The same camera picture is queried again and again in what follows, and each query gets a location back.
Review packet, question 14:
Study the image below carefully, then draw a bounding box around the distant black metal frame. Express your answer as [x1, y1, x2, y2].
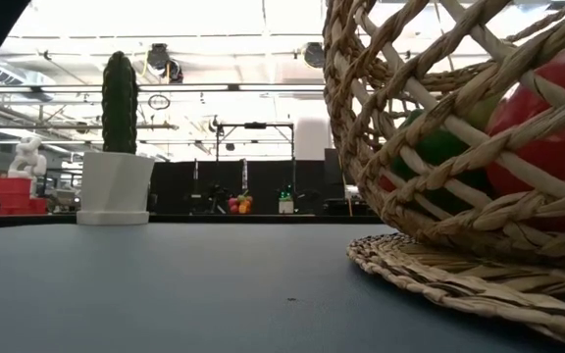
[215, 122, 297, 163]

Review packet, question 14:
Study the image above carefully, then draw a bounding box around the black ceiling device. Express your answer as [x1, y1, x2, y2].
[146, 43, 184, 84]

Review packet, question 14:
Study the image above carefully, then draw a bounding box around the woven wicker basket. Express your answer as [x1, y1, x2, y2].
[320, 0, 565, 350]

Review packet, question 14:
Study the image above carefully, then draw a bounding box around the distant white pot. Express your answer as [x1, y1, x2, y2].
[278, 188, 295, 216]

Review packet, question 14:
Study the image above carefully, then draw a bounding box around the distant fruit pile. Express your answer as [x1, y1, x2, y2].
[227, 190, 255, 216]

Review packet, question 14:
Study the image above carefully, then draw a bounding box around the round hanging ring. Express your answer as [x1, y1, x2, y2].
[146, 94, 172, 112]

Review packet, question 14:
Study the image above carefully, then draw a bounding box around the white humanoid figure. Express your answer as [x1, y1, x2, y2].
[7, 136, 48, 197]

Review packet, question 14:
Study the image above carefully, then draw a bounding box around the green lime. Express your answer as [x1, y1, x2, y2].
[389, 108, 492, 215]

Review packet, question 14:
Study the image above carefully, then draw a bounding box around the black partition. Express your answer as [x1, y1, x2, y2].
[148, 159, 362, 217]

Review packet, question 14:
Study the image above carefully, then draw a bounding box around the yellow-green pear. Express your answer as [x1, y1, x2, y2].
[468, 92, 505, 132]

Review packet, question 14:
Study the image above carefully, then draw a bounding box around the white plant pot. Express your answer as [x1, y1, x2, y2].
[76, 151, 157, 227]

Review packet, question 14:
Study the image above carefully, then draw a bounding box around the red storage bin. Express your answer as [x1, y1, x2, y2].
[0, 176, 48, 216]

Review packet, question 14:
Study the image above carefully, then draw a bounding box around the green cactus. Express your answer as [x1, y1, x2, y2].
[101, 51, 140, 155]

